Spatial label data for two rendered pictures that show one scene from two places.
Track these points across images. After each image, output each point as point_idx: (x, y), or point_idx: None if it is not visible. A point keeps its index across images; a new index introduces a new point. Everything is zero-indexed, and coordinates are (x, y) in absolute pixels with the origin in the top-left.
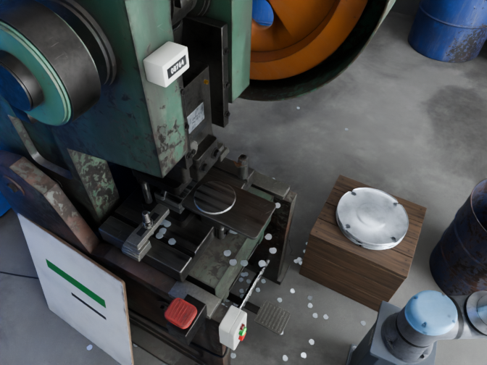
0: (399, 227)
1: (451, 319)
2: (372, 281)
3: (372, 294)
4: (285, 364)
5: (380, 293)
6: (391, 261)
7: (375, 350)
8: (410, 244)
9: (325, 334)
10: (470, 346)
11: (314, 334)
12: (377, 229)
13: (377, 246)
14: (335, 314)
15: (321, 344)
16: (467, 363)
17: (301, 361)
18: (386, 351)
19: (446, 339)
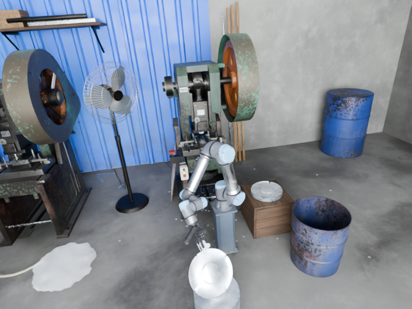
0: (270, 196)
1: (222, 185)
2: (250, 213)
3: (251, 224)
4: (206, 226)
5: (252, 222)
6: (255, 203)
7: (211, 202)
8: (270, 204)
9: None
10: (274, 271)
11: None
12: (262, 192)
13: (255, 196)
14: (237, 228)
15: None
16: (265, 273)
17: (211, 228)
18: (213, 204)
19: (221, 195)
